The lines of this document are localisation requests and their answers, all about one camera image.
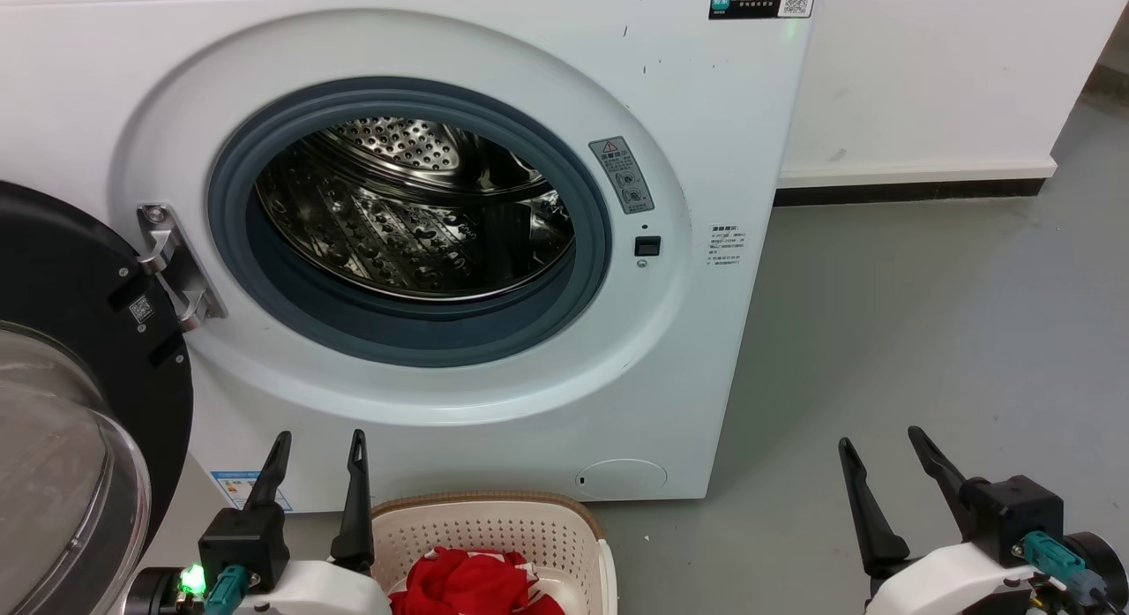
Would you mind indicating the cream perforated laundry basket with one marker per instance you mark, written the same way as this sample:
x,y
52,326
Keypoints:
x,y
494,527

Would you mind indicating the red sports jersey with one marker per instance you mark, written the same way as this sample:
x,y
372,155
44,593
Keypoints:
x,y
467,588

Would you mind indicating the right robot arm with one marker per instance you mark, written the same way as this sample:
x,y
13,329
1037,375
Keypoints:
x,y
1102,562

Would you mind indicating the black washer door with glass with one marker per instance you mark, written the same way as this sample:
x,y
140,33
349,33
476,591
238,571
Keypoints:
x,y
62,262

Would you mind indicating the black door latch socket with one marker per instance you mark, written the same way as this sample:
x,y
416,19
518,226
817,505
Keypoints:
x,y
647,246

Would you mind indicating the grey warning sticker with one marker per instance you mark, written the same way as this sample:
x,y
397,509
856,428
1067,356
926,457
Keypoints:
x,y
622,176

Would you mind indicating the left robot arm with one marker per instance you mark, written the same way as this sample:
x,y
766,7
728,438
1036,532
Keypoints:
x,y
150,593

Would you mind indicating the metal door hinge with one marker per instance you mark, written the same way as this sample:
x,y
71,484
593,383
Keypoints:
x,y
172,262

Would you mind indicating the small white QR label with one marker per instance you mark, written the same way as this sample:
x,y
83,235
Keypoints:
x,y
141,310

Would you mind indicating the round drain filter cover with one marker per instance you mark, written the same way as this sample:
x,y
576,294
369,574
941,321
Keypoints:
x,y
622,478

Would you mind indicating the grey rubber door gasket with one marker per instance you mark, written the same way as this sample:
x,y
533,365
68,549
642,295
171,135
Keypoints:
x,y
397,334

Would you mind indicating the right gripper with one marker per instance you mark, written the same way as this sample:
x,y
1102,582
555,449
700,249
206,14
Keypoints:
x,y
1014,513

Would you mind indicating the stainless steel washing machine drum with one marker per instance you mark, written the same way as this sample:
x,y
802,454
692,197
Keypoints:
x,y
397,227

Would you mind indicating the black baseboard strip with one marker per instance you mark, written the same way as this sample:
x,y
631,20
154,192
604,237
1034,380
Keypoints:
x,y
908,193

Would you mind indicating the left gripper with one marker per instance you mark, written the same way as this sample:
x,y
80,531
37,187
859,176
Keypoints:
x,y
251,544

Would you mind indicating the white front-load washing machine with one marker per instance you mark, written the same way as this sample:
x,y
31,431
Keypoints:
x,y
661,377

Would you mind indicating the blue energy label sticker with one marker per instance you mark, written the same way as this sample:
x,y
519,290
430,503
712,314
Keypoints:
x,y
231,490

